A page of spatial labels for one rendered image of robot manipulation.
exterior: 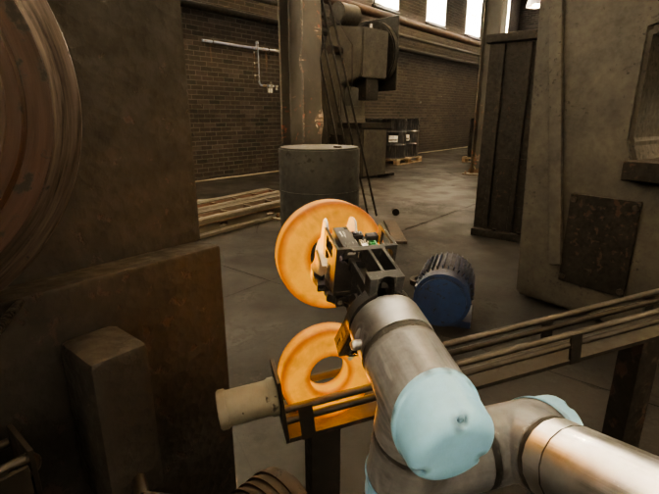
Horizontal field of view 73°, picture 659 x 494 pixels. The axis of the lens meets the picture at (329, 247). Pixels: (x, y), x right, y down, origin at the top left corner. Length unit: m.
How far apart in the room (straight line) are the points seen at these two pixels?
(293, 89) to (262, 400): 4.29
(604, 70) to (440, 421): 2.49
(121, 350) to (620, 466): 0.55
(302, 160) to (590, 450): 2.75
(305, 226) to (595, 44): 2.33
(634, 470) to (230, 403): 0.51
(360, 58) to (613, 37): 5.84
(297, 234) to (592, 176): 2.27
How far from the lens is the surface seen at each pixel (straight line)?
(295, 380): 0.71
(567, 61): 2.83
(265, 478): 0.82
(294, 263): 0.61
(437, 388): 0.37
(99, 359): 0.65
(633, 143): 2.69
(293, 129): 4.83
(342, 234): 0.51
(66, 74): 0.59
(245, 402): 0.72
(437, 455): 0.37
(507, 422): 0.50
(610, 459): 0.43
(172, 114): 0.82
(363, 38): 8.20
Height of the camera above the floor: 1.09
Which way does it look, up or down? 16 degrees down
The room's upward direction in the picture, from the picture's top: straight up
